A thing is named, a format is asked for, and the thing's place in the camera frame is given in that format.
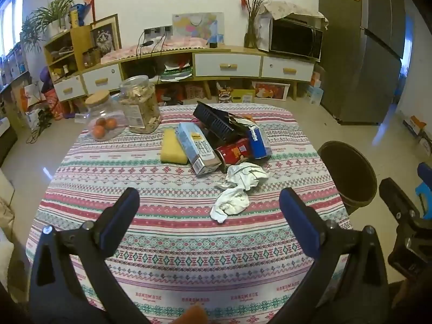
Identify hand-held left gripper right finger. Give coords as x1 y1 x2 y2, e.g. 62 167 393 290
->
270 188 392 324

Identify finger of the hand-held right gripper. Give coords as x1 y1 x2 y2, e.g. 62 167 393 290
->
380 177 422 225
418 162 432 184

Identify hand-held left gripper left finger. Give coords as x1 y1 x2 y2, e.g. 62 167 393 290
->
29 186 149 324

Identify dark brown waste bin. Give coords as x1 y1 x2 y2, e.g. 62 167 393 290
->
317 141 378 215

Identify white tissue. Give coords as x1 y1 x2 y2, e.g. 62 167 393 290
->
209 187 251 224
216 162 271 191

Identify blue biscuit box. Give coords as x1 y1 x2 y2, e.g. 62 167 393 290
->
248 126 272 160

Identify yellow sponge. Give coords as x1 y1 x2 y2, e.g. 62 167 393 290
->
160 128 189 165

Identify red snack can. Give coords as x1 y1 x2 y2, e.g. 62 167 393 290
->
215 138 254 174

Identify light blue milk carton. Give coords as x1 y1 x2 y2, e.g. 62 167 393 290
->
176 122 223 175

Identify foil snack bag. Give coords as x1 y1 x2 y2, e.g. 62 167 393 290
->
228 113 259 132

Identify black plastic tray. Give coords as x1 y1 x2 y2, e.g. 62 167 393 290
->
192 101 252 149

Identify blue plastic stool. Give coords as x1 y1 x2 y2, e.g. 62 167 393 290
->
417 182 432 221

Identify open cardboard box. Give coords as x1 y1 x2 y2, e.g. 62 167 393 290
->
403 115 432 156

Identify striped patterned tablecloth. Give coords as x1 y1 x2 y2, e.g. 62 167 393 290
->
25 103 353 324

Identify glass jar with cork lid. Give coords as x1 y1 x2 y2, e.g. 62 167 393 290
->
79 90 127 142

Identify large clear snack jar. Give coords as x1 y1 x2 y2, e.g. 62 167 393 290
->
119 75 163 134

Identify white and blue cartons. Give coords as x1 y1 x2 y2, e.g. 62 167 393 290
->
305 84 325 105

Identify grey refrigerator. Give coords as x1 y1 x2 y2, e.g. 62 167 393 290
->
319 0 406 125

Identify red gift bag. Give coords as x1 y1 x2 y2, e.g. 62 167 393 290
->
44 89 70 120

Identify red fish picture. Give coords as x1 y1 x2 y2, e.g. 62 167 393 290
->
251 81 291 102

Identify yellow cardboard box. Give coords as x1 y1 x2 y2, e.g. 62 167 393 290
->
218 88 256 104

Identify stack of papers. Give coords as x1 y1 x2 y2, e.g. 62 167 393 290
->
160 57 194 82

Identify pink cloth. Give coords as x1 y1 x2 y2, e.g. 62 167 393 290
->
100 37 210 64

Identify long white-drawer sideboard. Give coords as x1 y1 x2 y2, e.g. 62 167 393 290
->
53 45 316 103

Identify black microwave oven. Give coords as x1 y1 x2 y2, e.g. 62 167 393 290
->
268 15 325 62

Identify framed cat picture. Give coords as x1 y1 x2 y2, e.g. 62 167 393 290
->
90 14 122 55

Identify yellow wooden shelf unit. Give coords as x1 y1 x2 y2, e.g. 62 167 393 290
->
44 25 97 83

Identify glass vase with branches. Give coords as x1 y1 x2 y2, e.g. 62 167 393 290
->
243 0 271 49

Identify floral cloth cover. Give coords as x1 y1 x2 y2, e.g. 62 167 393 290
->
258 2 326 21

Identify map poster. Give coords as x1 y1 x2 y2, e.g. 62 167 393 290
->
172 12 225 44

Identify blue plush toy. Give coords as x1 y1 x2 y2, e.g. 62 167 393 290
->
72 3 90 26

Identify green potted plant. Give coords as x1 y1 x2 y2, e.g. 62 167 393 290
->
20 0 82 53

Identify window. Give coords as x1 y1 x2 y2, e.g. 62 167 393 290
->
0 0 26 61

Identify wall socket strip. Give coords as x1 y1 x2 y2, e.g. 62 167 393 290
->
143 25 173 38

